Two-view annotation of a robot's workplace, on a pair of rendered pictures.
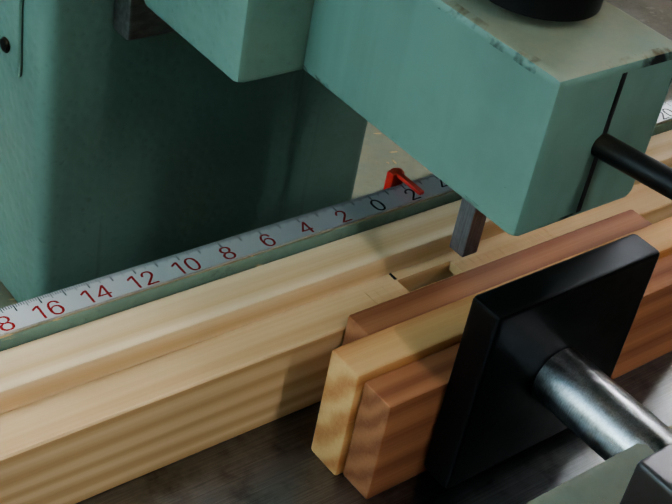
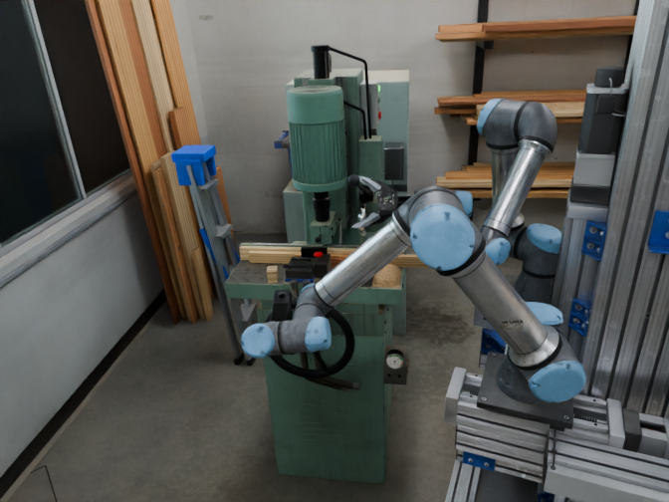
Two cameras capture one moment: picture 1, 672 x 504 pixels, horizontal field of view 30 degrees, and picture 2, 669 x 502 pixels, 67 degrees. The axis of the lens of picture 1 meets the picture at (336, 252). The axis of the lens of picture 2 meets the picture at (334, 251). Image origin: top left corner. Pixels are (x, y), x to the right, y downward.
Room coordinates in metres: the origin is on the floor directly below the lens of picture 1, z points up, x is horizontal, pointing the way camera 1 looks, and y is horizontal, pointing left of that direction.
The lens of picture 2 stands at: (-0.47, -1.40, 1.73)
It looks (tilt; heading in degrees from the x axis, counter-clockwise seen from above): 25 degrees down; 55
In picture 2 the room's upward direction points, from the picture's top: 3 degrees counter-clockwise
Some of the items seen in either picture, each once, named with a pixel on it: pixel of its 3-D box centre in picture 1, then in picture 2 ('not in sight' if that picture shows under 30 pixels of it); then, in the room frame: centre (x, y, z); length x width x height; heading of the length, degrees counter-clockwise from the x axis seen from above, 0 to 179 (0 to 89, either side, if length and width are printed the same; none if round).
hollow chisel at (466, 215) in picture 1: (475, 203); not in sight; (0.45, -0.05, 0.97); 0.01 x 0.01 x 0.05; 44
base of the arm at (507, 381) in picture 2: not in sight; (529, 368); (0.53, -0.84, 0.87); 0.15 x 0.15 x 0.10
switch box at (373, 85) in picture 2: not in sight; (369, 104); (0.78, 0.07, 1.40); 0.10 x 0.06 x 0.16; 44
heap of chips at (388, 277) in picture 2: not in sight; (386, 272); (0.55, -0.28, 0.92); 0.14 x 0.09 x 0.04; 44
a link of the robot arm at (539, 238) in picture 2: not in sight; (542, 247); (0.95, -0.58, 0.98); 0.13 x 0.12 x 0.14; 94
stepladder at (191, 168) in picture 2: not in sight; (222, 259); (0.43, 0.87, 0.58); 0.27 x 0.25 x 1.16; 135
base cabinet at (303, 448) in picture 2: not in sight; (336, 365); (0.53, 0.03, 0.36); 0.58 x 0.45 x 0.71; 44
